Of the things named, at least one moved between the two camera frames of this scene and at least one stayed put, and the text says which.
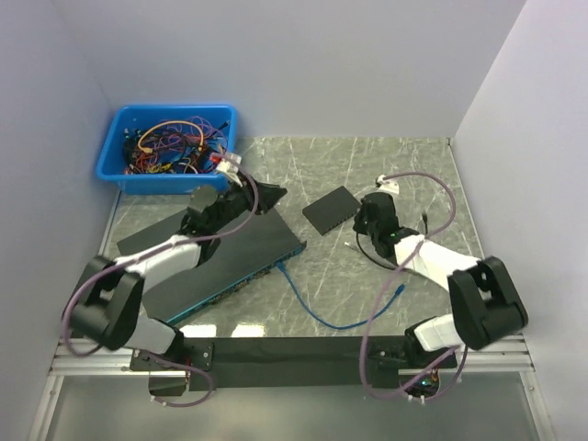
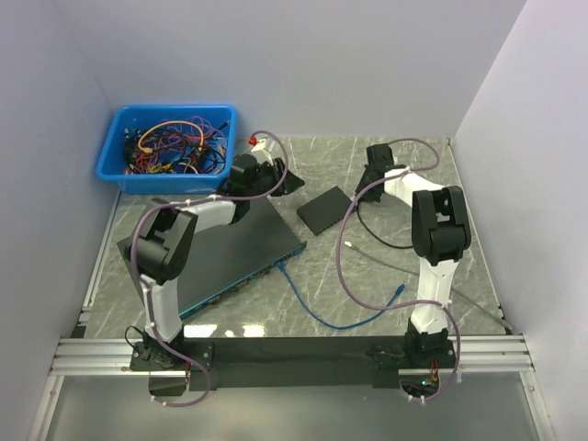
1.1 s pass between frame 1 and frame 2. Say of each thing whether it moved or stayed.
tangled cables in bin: stayed
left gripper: moved
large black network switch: stayed
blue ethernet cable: stayed
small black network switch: moved
